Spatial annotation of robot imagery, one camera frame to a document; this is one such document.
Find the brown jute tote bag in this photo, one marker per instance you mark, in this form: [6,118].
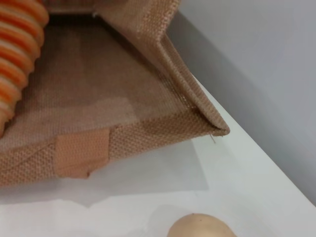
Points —
[86,74]

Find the beige round egg yolk pastry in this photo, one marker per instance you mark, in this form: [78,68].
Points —
[200,227]

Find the orange striped bread loaf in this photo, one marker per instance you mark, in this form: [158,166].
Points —
[17,49]

